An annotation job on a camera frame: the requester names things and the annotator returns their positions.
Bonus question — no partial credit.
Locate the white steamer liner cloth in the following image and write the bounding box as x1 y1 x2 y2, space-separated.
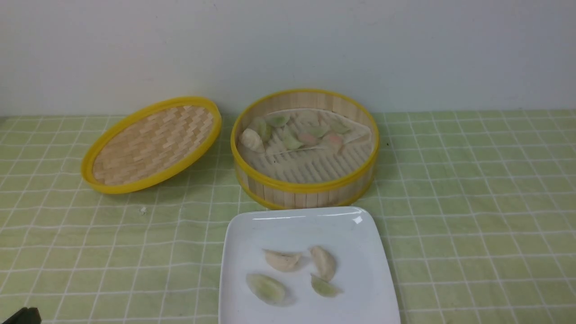
236 108 375 184

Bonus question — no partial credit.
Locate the bamboo steamer basket yellow rim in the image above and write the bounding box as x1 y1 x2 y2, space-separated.
230 90 380 209

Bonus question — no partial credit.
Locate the green dumpling steamer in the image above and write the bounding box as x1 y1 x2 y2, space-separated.
328 118 351 135
250 117 272 144
281 126 304 150
304 125 330 138
265 114 290 128

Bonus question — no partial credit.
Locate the white square plate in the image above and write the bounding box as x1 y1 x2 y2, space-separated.
218 207 401 324

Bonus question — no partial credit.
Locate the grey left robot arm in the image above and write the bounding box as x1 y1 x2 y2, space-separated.
2 307 42 324

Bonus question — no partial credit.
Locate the bamboo steamer lid yellow rim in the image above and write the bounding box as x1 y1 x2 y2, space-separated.
81 97 222 194

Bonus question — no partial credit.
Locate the green dumpling steamer top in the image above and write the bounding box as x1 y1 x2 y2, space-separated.
265 114 290 128

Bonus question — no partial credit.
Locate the pink dumpling steamer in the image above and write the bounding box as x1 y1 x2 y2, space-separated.
297 132 320 146
322 133 344 154

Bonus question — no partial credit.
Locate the small green dumpling on plate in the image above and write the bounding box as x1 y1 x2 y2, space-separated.
310 274 342 298

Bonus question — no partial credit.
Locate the green dumpling on plate left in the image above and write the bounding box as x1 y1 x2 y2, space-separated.
246 273 286 305

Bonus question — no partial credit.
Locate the green checkered tablecloth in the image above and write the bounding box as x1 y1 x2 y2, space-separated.
0 110 576 324

